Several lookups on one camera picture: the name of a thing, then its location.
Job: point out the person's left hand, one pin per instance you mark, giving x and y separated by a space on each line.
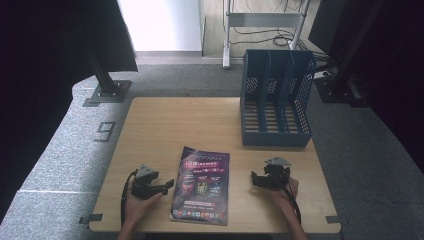
136 208

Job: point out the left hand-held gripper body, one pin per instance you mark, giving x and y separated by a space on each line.
145 186

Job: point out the white power strip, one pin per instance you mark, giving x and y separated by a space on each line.
322 74

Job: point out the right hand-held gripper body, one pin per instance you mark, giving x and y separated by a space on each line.
279 175

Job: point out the person's right hand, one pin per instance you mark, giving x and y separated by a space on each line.
286 198

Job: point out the blue perforated file rack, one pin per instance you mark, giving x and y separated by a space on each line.
276 136

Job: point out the white metal stand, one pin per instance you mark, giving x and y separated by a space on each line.
263 19

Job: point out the black curtain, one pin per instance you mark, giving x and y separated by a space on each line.
40 66
393 66

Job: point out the purple cover book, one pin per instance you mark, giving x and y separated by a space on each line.
200 186

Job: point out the black post with grey base plate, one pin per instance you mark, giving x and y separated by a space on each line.
108 90

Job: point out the white panel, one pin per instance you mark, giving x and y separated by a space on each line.
160 25

